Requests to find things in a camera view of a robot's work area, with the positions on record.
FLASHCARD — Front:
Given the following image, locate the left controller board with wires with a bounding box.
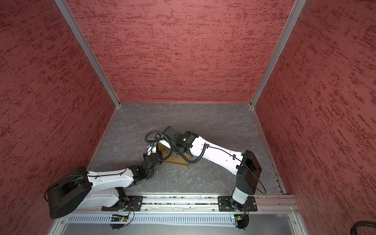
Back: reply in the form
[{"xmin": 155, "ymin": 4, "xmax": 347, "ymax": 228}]
[{"xmin": 109, "ymin": 209, "xmax": 135, "ymax": 230}]

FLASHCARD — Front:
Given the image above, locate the aluminium corner post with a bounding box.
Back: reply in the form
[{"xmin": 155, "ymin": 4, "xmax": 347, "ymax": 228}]
[
  {"xmin": 54, "ymin": 0, "xmax": 121, "ymax": 108},
  {"xmin": 250, "ymin": 0, "xmax": 306, "ymax": 109}
]

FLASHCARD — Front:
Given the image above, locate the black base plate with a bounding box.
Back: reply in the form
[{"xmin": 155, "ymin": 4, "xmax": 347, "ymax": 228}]
[
  {"xmin": 101, "ymin": 196, "xmax": 144, "ymax": 212},
  {"xmin": 218, "ymin": 196, "xmax": 258, "ymax": 212}
]

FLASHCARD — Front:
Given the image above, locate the right controller board with wires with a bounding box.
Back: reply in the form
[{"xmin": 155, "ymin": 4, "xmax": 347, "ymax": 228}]
[{"xmin": 234, "ymin": 209, "xmax": 249, "ymax": 230}]

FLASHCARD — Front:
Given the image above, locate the aluminium front rail frame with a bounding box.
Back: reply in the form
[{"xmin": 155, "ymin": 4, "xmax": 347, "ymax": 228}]
[{"xmin": 50, "ymin": 193, "xmax": 307, "ymax": 235}]

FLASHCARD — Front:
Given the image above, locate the black cable bundle corner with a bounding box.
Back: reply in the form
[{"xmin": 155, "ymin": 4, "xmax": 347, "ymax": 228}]
[{"xmin": 350, "ymin": 220, "xmax": 376, "ymax": 235}]

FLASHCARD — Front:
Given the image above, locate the controller board with wires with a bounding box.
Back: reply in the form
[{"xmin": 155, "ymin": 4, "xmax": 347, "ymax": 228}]
[
  {"xmin": 109, "ymin": 209, "xmax": 135, "ymax": 230},
  {"xmin": 234, "ymin": 209, "xmax": 249, "ymax": 230}
]

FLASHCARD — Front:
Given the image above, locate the brown cardboard box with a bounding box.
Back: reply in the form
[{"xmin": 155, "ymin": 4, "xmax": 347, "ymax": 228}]
[{"xmin": 157, "ymin": 143, "xmax": 189, "ymax": 166}]

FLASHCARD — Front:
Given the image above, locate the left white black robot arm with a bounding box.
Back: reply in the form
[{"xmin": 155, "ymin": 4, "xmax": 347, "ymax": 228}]
[{"xmin": 45, "ymin": 151, "xmax": 162, "ymax": 219}]

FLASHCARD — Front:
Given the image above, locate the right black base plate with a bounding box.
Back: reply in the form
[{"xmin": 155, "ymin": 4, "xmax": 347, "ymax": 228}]
[{"xmin": 218, "ymin": 196, "xmax": 258, "ymax": 212}]

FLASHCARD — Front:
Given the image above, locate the right aluminium corner post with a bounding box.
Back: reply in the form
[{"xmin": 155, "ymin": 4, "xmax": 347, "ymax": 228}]
[{"xmin": 250, "ymin": 0, "xmax": 306, "ymax": 109}]

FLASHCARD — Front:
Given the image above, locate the left aluminium corner post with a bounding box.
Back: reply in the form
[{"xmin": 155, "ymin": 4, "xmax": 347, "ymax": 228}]
[{"xmin": 54, "ymin": 0, "xmax": 121, "ymax": 108}]

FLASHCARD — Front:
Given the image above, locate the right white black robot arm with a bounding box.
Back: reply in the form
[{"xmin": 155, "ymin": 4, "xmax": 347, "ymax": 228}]
[{"xmin": 158, "ymin": 126, "xmax": 263, "ymax": 212}]

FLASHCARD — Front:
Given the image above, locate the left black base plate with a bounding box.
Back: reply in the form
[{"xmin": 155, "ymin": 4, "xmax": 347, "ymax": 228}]
[{"xmin": 101, "ymin": 196, "xmax": 144, "ymax": 212}]

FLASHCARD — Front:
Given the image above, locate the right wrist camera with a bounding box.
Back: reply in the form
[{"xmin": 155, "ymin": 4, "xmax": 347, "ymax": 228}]
[{"xmin": 145, "ymin": 131, "xmax": 164, "ymax": 146}]

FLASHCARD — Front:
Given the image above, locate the white slotted cable duct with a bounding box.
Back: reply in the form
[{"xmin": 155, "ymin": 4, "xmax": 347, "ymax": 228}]
[{"xmin": 67, "ymin": 213, "xmax": 235, "ymax": 227}]

